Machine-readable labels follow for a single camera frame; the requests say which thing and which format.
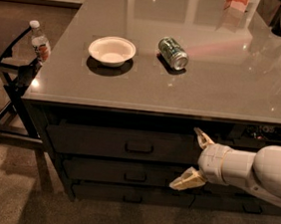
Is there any clear plastic water bottle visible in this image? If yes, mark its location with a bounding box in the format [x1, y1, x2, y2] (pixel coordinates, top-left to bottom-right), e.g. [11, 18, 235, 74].
[29, 20, 51, 63]

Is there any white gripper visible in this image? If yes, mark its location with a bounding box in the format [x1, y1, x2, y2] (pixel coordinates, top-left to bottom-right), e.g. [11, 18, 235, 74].
[169, 126, 232, 191]

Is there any black folding chair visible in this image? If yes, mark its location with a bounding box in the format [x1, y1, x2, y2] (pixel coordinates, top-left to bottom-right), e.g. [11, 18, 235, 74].
[0, 17, 40, 139]

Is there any green soda can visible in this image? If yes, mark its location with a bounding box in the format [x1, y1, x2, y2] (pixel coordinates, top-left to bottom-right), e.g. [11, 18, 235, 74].
[158, 37, 188, 71]

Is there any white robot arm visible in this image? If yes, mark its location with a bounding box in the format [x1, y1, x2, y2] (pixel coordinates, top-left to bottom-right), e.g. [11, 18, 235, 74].
[169, 127, 281, 208]

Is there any white paper bowl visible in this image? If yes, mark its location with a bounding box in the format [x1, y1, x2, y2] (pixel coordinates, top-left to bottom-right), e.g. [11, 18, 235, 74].
[88, 36, 137, 68]

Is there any dark drawer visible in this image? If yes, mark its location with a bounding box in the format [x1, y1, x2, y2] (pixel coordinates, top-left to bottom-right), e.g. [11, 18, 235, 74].
[190, 193, 281, 217]
[72, 181, 194, 207]
[203, 183, 245, 196]
[62, 157, 185, 187]
[46, 123, 200, 164]
[223, 137, 281, 152]

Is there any orange white carton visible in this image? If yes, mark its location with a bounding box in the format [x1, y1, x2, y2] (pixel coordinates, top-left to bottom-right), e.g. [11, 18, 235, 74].
[224, 0, 249, 13]

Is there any dark counter cabinet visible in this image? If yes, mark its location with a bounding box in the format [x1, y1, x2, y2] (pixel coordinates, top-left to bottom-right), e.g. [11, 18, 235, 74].
[11, 0, 281, 224]

